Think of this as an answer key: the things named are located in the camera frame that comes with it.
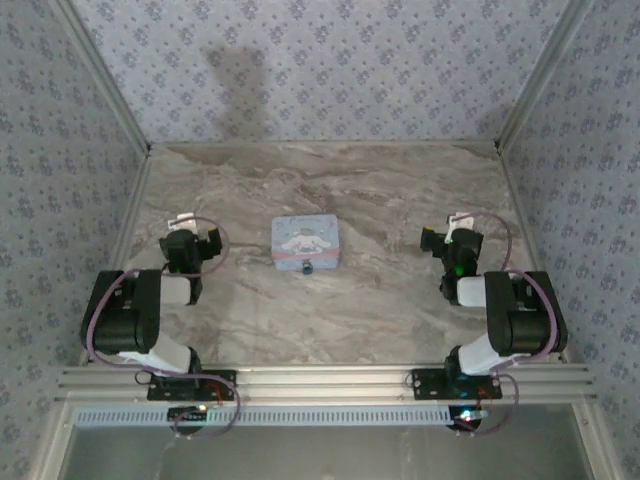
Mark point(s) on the blue cartoon tin box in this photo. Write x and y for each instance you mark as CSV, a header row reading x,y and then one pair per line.
x,y
306,240

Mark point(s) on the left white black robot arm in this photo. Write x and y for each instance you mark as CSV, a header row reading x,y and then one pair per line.
x,y
120,325

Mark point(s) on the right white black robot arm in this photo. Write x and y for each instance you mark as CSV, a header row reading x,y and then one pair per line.
x,y
525,325

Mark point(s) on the small lit circuit board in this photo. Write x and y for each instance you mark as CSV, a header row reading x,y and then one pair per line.
x,y
467,416
187,415

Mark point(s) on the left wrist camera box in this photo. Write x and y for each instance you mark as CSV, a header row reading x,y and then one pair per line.
x,y
181,221

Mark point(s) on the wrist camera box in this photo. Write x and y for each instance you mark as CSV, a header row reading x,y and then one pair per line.
x,y
181,221
461,222

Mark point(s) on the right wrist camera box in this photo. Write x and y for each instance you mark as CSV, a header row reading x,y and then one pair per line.
x,y
461,222

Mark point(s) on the aluminium side rail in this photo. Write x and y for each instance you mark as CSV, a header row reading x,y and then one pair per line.
x,y
121,250
534,250

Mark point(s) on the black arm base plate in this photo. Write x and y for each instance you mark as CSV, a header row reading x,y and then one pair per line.
x,y
220,385
430,387

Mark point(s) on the aluminium frame post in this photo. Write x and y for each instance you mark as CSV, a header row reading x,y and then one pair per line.
x,y
116,90
530,90

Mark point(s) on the aluminium front rail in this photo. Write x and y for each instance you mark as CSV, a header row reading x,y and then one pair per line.
x,y
325,382

